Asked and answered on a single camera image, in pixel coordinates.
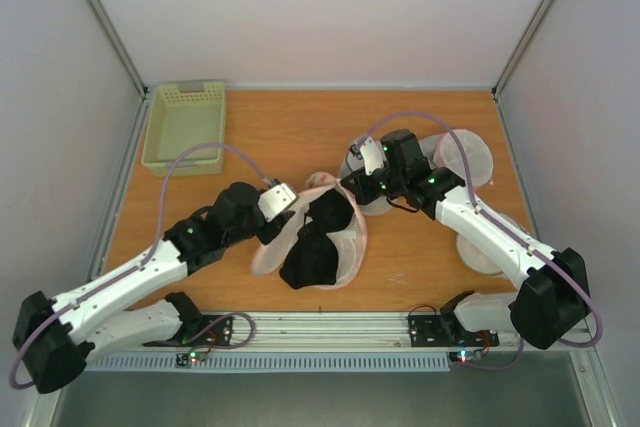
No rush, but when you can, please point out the aluminium front rail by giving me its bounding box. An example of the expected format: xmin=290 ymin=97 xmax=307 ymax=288
xmin=47 ymin=310 xmax=594 ymax=354

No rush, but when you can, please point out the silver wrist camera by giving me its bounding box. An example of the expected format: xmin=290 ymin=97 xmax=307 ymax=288
xmin=349 ymin=136 xmax=385 ymax=176
xmin=258 ymin=183 xmax=299 ymax=223

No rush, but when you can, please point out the black bra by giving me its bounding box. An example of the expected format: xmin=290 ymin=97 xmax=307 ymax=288
xmin=279 ymin=189 xmax=354 ymax=290

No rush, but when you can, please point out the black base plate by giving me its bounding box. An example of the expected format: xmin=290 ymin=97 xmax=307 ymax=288
xmin=143 ymin=315 xmax=233 ymax=348
xmin=407 ymin=312 xmax=500 ymax=349

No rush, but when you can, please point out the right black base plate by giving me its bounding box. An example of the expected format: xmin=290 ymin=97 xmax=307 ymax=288
xmin=407 ymin=312 xmax=500 ymax=349

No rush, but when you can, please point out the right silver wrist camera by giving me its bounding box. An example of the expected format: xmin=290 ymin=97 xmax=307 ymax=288
xmin=349 ymin=136 xmax=385 ymax=176

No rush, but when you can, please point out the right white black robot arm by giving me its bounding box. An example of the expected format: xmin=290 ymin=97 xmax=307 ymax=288
xmin=341 ymin=129 xmax=592 ymax=350

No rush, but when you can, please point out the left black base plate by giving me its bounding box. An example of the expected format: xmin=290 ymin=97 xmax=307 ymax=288
xmin=143 ymin=315 xmax=233 ymax=348

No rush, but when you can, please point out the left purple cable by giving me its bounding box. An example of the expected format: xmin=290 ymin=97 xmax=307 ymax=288
xmin=9 ymin=142 xmax=279 ymax=392

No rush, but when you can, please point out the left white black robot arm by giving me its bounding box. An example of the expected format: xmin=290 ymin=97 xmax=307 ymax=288
xmin=9 ymin=182 xmax=298 ymax=394

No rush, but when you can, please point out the grey trimmed mesh laundry bag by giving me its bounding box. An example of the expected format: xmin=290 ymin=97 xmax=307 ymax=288
xmin=338 ymin=138 xmax=392 ymax=216

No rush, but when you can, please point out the floral bra laundry bag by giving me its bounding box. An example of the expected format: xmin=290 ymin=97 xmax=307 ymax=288
xmin=251 ymin=172 xmax=368 ymax=290

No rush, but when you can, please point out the left small circuit board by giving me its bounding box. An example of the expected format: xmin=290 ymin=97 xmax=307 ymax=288
xmin=175 ymin=351 xmax=209 ymax=368

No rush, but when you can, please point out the green plastic basket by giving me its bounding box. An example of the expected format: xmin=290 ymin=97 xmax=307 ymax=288
xmin=141 ymin=81 xmax=226 ymax=178

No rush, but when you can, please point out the pink trimmed mesh laundry bag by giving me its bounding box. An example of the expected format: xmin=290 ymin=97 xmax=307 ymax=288
xmin=417 ymin=128 xmax=497 ymax=193

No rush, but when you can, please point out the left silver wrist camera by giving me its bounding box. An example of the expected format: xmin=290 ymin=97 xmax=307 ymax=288
xmin=258 ymin=183 xmax=299 ymax=223

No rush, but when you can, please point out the grey slotted cable duct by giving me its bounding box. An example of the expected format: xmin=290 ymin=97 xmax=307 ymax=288
xmin=87 ymin=352 xmax=449 ymax=374

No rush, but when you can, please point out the right small circuit board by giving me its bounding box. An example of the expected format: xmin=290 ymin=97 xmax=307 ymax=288
xmin=449 ymin=348 xmax=488 ymax=363

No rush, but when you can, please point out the small circuit board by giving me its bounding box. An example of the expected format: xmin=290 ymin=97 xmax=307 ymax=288
xmin=175 ymin=351 xmax=209 ymax=368
xmin=449 ymin=348 xmax=488 ymax=363

